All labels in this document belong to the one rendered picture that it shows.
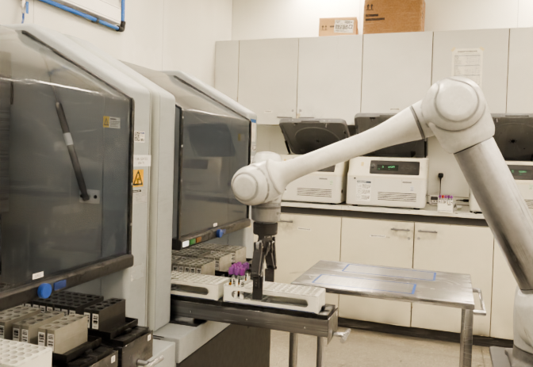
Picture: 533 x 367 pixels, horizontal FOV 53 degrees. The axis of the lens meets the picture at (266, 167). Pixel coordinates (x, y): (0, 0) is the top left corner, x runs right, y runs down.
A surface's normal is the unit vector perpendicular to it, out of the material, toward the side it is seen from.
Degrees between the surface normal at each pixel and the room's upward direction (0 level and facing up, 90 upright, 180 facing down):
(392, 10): 90
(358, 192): 90
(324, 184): 90
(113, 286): 90
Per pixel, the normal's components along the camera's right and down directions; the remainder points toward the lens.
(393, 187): -0.32, 0.02
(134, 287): 0.94, 0.04
